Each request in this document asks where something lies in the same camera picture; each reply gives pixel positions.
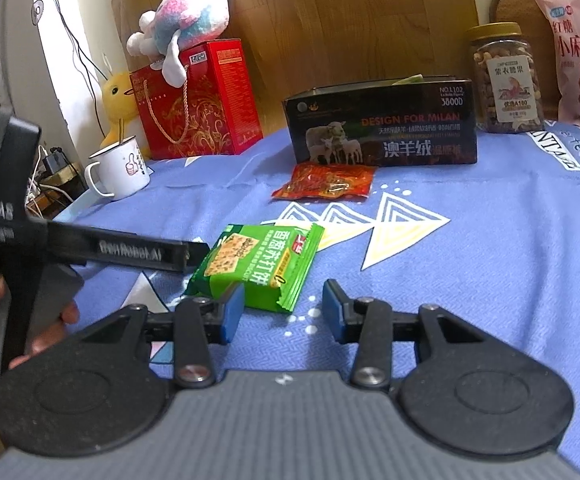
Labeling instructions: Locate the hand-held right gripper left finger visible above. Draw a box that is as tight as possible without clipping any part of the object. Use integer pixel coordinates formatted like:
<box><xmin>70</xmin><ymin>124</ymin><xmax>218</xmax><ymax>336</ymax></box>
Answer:
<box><xmin>76</xmin><ymin>283</ymin><xmax>247</xmax><ymax>391</ymax></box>

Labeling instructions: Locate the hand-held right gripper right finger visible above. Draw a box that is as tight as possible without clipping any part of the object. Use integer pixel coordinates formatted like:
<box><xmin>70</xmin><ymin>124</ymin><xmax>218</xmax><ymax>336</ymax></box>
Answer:
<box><xmin>322</xmin><ymin>279</ymin><xmax>492</xmax><ymax>391</ymax></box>

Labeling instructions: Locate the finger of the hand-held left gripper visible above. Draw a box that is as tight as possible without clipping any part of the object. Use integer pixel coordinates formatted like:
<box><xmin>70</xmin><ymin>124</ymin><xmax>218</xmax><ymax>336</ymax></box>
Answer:
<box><xmin>184</xmin><ymin>241</ymin><xmax>214</xmax><ymax>273</ymax></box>

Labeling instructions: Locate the green cracker packet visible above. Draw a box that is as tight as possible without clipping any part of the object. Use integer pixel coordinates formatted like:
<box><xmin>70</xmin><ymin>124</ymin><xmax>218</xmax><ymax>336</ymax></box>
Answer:
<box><xmin>185</xmin><ymin>223</ymin><xmax>325</xmax><ymax>315</ymax></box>

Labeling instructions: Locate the red snack packet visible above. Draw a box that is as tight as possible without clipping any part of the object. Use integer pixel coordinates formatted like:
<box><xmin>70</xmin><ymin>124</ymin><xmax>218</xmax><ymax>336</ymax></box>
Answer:
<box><xmin>271</xmin><ymin>161</ymin><xmax>377</xmax><ymax>201</ymax></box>

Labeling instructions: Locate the black cardboard box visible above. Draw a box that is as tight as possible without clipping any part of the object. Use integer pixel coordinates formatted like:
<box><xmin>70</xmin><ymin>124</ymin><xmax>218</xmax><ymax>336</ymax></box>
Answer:
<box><xmin>282</xmin><ymin>77</ymin><xmax>478</xmax><ymax>167</ymax></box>

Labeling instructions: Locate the person's left hand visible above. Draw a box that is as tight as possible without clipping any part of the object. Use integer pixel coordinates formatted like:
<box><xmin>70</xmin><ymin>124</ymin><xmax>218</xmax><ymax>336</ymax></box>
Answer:
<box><xmin>0</xmin><ymin>267</ymin><xmax>80</xmax><ymax>371</ymax></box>

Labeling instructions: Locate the black power adapter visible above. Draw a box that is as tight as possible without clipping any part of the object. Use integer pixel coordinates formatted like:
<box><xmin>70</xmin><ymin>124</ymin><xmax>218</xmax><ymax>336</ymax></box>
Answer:
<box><xmin>44</xmin><ymin>147</ymin><xmax>73</xmax><ymax>176</ymax></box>

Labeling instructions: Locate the white enamel mug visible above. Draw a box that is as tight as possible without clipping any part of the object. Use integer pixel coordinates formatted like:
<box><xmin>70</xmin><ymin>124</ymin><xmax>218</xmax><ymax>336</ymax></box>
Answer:
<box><xmin>84</xmin><ymin>136</ymin><xmax>151</xmax><ymax>202</ymax></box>

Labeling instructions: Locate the yellow plush toy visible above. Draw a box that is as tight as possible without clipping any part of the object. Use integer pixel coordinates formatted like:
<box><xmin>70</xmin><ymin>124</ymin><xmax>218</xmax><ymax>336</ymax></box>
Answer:
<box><xmin>100</xmin><ymin>71</ymin><xmax>143</xmax><ymax>148</ymax></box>

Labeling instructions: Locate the red gift box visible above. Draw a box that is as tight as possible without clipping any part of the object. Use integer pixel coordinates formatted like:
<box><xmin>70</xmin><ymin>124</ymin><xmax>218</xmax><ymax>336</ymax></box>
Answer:
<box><xmin>130</xmin><ymin>39</ymin><xmax>265</xmax><ymax>161</ymax></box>

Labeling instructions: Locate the blue printed bed sheet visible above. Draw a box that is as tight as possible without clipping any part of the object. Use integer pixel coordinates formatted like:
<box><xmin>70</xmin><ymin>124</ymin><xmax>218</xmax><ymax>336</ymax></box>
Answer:
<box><xmin>44</xmin><ymin>120</ymin><xmax>580</xmax><ymax>480</ymax></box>

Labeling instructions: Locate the pastel plush toy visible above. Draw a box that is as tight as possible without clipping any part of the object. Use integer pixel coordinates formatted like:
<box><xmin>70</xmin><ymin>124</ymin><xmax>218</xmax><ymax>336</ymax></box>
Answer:
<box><xmin>126</xmin><ymin>0</ymin><xmax>231</xmax><ymax>83</ymax></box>

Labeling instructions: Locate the wooden headboard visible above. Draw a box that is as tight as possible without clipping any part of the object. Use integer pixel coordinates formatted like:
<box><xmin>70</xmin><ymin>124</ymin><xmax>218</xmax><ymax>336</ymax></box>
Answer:
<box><xmin>112</xmin><ymin>0</ymin><xmax>501</xmax><ymax>136</ymax></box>

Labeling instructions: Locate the clear jar of nuts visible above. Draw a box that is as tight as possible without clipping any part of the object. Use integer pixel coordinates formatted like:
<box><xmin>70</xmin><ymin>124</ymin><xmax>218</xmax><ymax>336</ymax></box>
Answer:
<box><xmin>466</xmin><ymin>22</ymin><xmax>545</xmax><ymax>135</ymax></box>

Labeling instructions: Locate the woven rattan board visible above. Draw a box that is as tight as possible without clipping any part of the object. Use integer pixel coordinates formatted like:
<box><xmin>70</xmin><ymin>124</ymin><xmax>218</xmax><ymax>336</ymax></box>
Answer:
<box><xmin>489</xmin><ymin>0</ymin><xmax>546</xmax><ymax>31</ymax></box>

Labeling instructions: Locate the black cable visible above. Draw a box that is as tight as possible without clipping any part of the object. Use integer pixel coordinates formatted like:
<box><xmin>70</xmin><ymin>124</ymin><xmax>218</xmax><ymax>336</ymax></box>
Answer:
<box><xmin>30</xmin><ymin>0</ymin><xmax>118</xmax><ymax>86</ymax></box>

